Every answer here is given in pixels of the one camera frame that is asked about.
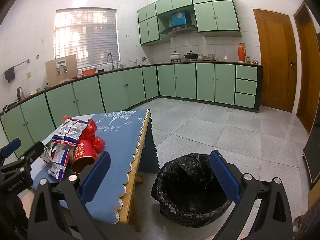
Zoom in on wooden table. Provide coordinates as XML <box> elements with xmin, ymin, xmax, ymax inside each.
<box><xmin>119</xmin><ymin>111</ymin><xmax>153</xmax><ymax>227</ymax></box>

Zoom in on tan board with white bracket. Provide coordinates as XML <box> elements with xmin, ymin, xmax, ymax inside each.
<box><xmin>45</xmin><ymin>54</ymin><xmax>78</xmax><ymax>87</ymax></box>

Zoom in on bin with black bag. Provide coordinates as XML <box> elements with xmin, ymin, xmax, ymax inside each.
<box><xmin>151</xmin><ymin>153</ymin><xmax>232</xmax><ymax>228</ymax></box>

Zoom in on white green wrapper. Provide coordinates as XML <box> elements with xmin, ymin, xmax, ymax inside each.
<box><xmin>40</xmin><ymin>142</ymin><xmax>57</xmax><ymax>164</ymax></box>

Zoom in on range hood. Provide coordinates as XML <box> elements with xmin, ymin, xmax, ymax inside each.
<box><xmin>160</xmin><ymin>24</ymin><xmax>198</xmax><ymax>37</ymax></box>

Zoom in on window blinds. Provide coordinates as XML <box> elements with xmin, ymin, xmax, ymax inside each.
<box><xmin>54</xmin><ymin>8</ymin><xmax>120</xmax><ymax>69</ymax></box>

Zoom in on wooden door with handle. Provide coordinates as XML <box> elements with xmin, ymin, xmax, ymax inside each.
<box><xmin>253</xmin><ymin>9</ymin><xmax>298</xmax><ymax>113</ymax></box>

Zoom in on blue tree print tablecloth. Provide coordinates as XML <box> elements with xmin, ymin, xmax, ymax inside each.
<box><xmin>31</xmin><ymin>109</ymin><xmax>160</xmax><ymax>224</ymax></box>

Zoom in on green wall cabinets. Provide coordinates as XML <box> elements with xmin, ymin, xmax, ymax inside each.
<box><xmin>137</xmin><ymin>0</ymin><xmax>242</xmax><ymax>46</ymax></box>

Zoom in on blue box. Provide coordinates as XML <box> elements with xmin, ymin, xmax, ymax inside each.
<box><xmin>171</xmin><ymin>12</ymin><xmax>188</xmax><ymax>27</ymax></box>

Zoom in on metal towel bar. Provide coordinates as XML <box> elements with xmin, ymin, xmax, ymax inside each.
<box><xmin>3</xmin><ymin>59</ymin><xmax>31</xmax><ymax>74</ymax></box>

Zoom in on orange thermos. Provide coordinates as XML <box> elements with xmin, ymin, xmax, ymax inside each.
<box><xmin>238</xmin><ymin>43</ymin><xmax>247</xmax><ymax>63</ymax></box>

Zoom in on plain wooden door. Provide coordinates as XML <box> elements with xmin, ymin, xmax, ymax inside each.
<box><xmin>294</xmin><ymin>1</ymin><xmax>320</xmax><ymax>134</ymax></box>

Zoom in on red paper cup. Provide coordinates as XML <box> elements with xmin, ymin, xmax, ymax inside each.
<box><xmin>72</xmin><ymin>139</ymin><xmax>98</xmax><ymax>174</ymax></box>

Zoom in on dark towel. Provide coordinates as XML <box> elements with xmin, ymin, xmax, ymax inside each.
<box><xmin>5</xmin><ymin>67</ymin><xmax>16</xmax><ymax>83</ymax></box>

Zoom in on blue white snack packet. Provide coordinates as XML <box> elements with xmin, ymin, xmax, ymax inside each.
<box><xmin>51</xmin><ymin>116</ymin><xmax>90</xmax><ymax>146</ymax></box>
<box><xmin>47</xmin><ymin>149</ymin><xmax>70</xmax><ymax>182</ymax></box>

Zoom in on dark appliance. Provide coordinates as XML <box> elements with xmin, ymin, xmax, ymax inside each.
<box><xmin>302</xmin><ymin>127</ymin><xmax>320</xmax><ymax>189</ymax></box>

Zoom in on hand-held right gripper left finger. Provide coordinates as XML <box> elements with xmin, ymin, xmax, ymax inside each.
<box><xmin>27</xmin><ymin>151</ymin><xmax>112</xmax><ymax>240</ymax></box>

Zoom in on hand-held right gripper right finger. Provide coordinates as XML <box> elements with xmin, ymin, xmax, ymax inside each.
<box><xmin>209</xmin><ymin>150</ymin><xmax>294</xmax><ymax>240</ymax></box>

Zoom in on green base cabinets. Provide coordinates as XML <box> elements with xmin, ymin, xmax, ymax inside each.
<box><xmin>0</xmin><ymin>63</ymin><xmax>263</xmax><ymax>160</ymax></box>

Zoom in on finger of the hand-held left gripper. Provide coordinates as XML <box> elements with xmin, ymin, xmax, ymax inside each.
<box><xmin>15</xmin><ymin>141</ymin><xmax>44</xmax><ymax>167</ymax></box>
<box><xmin>0</xmin><ymin>139</ymin><xmax>22</xmax><ymax>166</ymax></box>

